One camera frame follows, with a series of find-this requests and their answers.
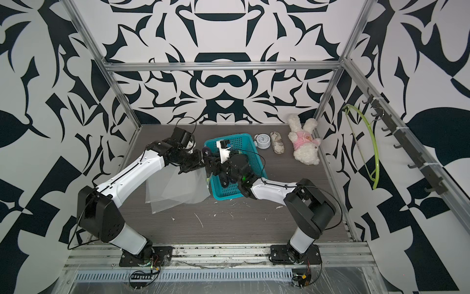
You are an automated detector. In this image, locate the translucent zip-top bag top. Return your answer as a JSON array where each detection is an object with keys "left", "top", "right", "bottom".
[{"left": 146, "top": 165, "right": 210, "bottom": 204}]

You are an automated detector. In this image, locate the translucent zip-top bag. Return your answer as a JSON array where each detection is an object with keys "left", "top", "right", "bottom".
[
  {"left": 146, "top": 165, "right": 210, "bottom": 204},
  {"left": 150, "top": 199, "right": 188, "bottom": 214}
]

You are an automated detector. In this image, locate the teal plastic basket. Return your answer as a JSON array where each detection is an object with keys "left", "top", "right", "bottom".
[{"left": 204, "top": 134, "right": 267, "bottom": 201}]

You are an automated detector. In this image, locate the dark eggplant four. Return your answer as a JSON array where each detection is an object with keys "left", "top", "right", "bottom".
[{"left": 201, "top": 147, "right": 213, "bottom": 160}]

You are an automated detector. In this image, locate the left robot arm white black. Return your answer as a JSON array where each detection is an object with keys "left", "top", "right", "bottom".
[{"left": 77, "top": 141, "right": 204, "bottom": 256}]

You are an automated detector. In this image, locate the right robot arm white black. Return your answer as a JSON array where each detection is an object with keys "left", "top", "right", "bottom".
[{"left": 202, "top": 147, "right": 337, "bottom": 257}]

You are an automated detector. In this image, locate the dark eggplant two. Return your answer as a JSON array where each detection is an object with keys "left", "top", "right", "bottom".
[{"left": 219, "top": 173, "right": 230, "bottom": 189}]

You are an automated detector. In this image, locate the translucent zip-top bag bottom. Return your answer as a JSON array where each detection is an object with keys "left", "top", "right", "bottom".
[{"left": 150, "top": 199, "right": 188, "bottom": 214}]

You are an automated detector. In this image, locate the small white round clock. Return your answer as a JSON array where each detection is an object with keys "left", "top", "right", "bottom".
[{"left": 254, "top": 134, "right": 271, "bottom": 149}]

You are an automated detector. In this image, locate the white plush bunny pink shirt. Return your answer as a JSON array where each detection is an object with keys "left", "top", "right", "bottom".
[{"left": 288, "top": 114, "right": 321, "bottom": 165}]

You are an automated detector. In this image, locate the green plastic hanger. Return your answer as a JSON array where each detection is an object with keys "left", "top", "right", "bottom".
[{"left": 342, "top": 104, "right": 380, "bottom": 191}]

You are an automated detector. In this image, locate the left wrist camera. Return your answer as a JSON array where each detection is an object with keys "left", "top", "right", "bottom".
[{"left": 171, "top": 127, "right": 196, "bottom": 152}]

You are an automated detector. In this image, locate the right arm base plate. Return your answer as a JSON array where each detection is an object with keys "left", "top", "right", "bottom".
[{"left": 268, "top": 244, "right": 322, "bottom": 265}]

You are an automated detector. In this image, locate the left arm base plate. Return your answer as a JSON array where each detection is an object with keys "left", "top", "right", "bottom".
[{"left": 119, "top": 246, "right": 174, "bottom": 268}]

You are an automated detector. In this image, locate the aluminium frame rail front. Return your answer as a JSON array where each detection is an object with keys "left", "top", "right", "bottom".
[{"left": 63, "top": 242, "right": 376, "bottom": 271}]

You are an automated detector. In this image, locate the black wall hook rack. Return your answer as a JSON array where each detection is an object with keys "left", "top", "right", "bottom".
[{"left": 363, "top": 89, "right": 449, "bottom": 196}]

